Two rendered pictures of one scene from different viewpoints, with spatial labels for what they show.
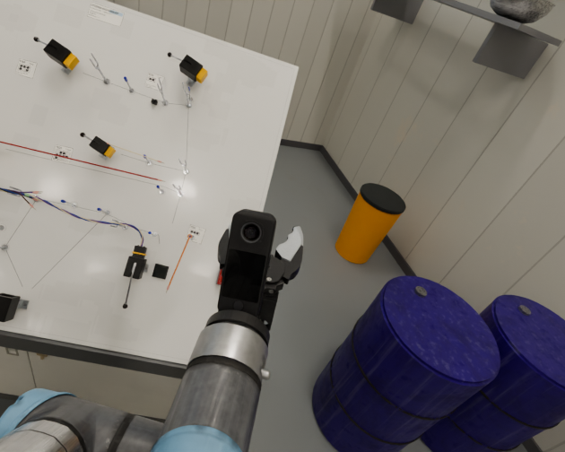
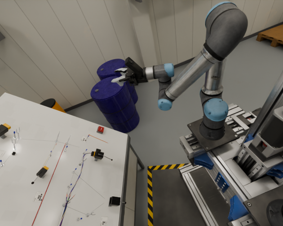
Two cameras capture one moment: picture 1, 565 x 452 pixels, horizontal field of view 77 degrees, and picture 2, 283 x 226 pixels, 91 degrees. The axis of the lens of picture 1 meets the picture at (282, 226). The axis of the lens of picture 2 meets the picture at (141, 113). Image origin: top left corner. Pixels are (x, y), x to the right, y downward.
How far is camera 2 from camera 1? 68 cm
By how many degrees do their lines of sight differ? 46
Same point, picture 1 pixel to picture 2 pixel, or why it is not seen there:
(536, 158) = (46, 49)
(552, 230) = (76, 55)
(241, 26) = not seen: outside the picture
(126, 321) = (115, 162)
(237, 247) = (132, 65)
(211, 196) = (68, 132)
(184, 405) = (161, 69)
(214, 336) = (148, 70)
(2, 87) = not seen: outside the picture
